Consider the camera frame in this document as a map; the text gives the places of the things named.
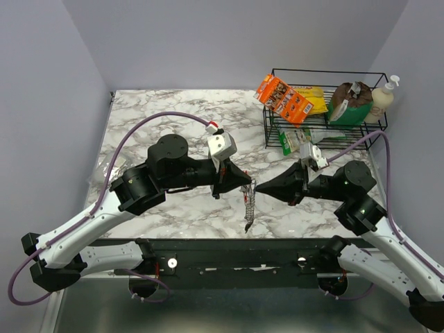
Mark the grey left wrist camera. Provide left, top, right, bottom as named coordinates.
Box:
left=207, top=132, right=237, bottom=161

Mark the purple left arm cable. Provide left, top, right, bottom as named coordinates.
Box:
left=7, top=111, right=221, bottom=306

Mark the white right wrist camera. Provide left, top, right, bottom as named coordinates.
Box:
left=300, top=142, right=330, bottom=171

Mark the green brown coffee bag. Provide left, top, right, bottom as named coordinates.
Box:
left=327, top=81, right=373, bottom=127

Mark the green white snack packet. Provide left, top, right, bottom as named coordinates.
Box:
left=277, top=126, right=346, bottom=156

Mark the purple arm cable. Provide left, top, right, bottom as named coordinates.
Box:
left=325, top=130, right=444, bottom=302
left=7, top=111, right=221, bottom=306

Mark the orange snack box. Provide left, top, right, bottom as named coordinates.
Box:
left=254, top=74, right=314, bottom=127

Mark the black metal base rail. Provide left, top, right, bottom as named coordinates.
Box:
left=89, top=237, right=368, bottom=289

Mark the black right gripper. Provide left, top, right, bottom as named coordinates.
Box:
left=256, top=157, right=348, bottom=205

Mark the yellow chips bag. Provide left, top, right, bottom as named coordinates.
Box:
left=293, top=86, right=327, bottom=115

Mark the clear bag of foil items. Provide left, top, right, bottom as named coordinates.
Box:
left=89, top=153, right=130, bottom=186

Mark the white pump lotion bottle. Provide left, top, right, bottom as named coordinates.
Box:
left=364, top=75, right=400, bottom=123

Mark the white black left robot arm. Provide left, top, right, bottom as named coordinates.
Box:
left=22, top=133, right=251, bottom=292

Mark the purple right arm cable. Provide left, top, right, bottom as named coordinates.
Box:
left=325, top=130, right=444, bottom=302

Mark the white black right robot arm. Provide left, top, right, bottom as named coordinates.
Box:
left=257, top=160, right=443, bottom=332

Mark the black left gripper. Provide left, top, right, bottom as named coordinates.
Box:
left=162, top=155, right=253, bottom=200

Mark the black wire basket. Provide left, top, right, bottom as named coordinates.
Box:
left=262, top=68, right=389, bottom=150

